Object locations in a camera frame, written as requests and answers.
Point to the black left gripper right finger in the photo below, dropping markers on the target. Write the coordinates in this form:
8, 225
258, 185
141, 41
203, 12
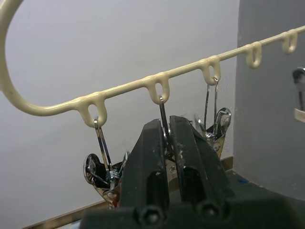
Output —
197, 167

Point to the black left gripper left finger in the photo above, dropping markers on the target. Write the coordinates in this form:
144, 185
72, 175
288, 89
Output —
143, 171

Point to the chrome metal clothes clip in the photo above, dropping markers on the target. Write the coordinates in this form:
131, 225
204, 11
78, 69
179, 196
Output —
165, 124
299, 90
102, 164
215, 119

